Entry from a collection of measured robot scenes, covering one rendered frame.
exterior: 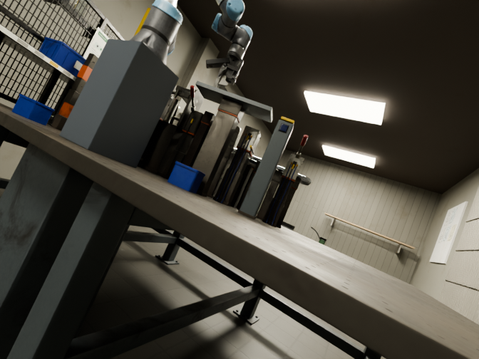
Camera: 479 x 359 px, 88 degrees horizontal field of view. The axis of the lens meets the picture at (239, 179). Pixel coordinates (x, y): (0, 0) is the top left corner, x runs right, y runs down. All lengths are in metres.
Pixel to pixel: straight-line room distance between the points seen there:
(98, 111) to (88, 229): 0.45
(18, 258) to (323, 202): 7.16
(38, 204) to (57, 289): 0.33
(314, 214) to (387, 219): 1.81
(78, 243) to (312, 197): 7.25
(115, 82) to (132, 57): 0.10
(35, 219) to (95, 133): 0.30
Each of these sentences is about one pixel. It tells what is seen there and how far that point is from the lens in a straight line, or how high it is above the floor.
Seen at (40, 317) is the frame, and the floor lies 0.34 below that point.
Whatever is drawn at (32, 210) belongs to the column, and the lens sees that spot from 0.97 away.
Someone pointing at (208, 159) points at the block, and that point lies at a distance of 1.11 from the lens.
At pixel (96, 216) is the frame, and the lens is 0.64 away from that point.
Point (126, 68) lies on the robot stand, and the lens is 0.97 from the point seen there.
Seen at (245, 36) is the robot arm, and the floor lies 1.47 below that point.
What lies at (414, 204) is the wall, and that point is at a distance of 7.65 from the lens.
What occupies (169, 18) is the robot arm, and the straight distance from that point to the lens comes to 1.14.
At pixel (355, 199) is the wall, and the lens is 7.57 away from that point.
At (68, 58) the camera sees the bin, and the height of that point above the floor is 1.10.
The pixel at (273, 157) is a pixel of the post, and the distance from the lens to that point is 1.08.
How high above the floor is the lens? 0.75
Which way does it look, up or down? 4 degrees up
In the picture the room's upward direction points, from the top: 24 degrees clockwise
